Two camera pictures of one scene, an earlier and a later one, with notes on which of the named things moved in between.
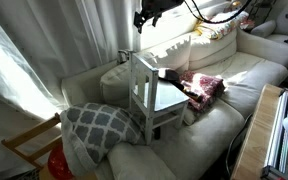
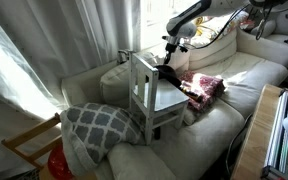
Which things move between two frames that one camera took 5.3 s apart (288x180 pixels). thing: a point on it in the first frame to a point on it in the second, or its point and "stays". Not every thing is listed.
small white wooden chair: (160, 101) stays
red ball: (58, 165) stays
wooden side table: (254, 151) stays
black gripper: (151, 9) to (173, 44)
